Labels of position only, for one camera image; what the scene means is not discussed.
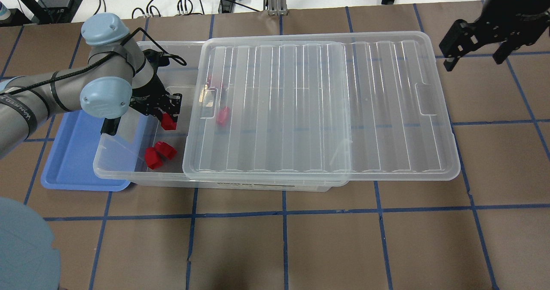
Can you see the red block in box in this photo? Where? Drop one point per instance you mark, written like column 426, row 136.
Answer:
column 165, row 149
column 152, row 158
column 223, row 116

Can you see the clear plastic box lid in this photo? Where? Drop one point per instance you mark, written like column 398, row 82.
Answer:
column 400, row 128

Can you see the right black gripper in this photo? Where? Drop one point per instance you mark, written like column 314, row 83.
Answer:
column 510, row 16

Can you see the black monitor stand base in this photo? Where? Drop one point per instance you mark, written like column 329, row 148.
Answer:
column 52, row 11

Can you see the red block from tray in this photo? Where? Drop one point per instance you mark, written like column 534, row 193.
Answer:
column 167, row 122

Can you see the blue plastic tray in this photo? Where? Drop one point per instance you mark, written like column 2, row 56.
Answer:
column 69, row 165

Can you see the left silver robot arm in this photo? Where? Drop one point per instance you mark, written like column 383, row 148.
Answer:
column 118, row 76

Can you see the clear plastic storage box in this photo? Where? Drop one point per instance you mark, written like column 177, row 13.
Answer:
column 142, row 161

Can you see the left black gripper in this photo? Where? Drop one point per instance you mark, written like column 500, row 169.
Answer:
column 145, row 95

